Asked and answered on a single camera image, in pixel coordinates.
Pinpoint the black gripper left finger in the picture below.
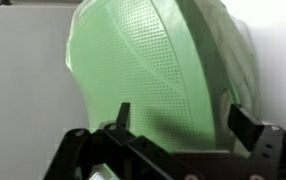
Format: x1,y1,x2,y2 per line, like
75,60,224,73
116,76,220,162
116,102,130,128

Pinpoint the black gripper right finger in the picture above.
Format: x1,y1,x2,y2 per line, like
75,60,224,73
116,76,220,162
228,104,264,151

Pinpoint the green trash bin lid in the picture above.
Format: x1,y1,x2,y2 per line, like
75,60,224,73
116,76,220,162
66,0,215,151

